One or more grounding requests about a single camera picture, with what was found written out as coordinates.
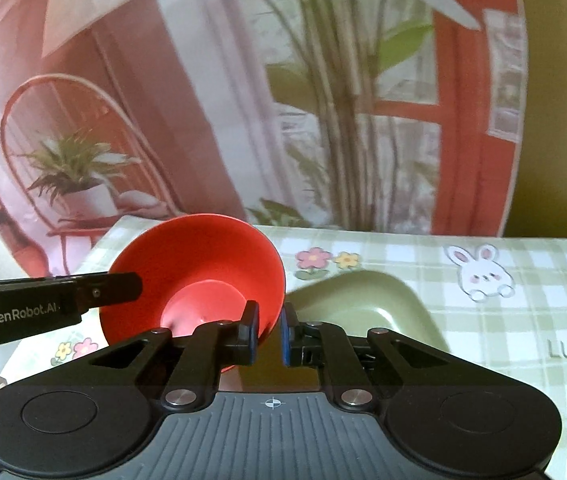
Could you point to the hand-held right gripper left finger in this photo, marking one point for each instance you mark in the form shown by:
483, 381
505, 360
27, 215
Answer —
252, 342

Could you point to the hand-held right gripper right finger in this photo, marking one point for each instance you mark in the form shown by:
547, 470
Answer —
288, 342

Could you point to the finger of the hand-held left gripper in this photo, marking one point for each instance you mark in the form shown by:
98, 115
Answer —
113, 287

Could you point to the red bowl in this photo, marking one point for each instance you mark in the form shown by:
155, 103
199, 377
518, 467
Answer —
193, 260

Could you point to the green plate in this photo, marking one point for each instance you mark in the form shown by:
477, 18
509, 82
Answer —
363, 300

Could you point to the checked tablecloth with cartoon prints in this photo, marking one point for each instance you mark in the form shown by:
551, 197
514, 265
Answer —
488, 320

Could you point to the printed backdrop cloth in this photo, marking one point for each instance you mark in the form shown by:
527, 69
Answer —
213, 110

